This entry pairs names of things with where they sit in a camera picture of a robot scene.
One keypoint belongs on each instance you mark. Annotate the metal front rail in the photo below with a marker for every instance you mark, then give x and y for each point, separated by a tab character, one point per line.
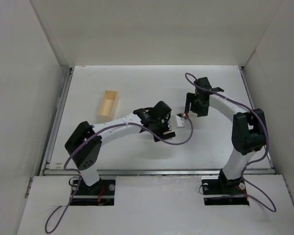
268	171

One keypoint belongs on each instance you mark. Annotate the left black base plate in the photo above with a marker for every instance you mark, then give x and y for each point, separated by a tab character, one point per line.
100	194

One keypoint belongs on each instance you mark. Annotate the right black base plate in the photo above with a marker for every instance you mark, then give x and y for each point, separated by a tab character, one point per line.
217	193

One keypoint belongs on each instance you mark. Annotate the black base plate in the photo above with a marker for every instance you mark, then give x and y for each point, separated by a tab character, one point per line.
217	193
100	194

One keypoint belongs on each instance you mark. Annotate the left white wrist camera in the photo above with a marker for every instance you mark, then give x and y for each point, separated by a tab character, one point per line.
179	120

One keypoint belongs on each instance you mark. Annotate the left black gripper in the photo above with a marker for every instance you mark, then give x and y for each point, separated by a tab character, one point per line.
163	128

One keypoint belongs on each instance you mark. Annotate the light wooden box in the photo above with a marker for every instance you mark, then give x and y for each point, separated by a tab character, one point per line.
108	106

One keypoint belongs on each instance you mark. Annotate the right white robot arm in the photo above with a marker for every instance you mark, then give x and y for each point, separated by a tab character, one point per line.
249	134

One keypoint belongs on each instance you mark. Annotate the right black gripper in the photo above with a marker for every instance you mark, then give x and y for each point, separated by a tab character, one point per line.
197	102

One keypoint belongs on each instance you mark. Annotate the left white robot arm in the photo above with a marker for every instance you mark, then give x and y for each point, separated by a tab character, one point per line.
85	142

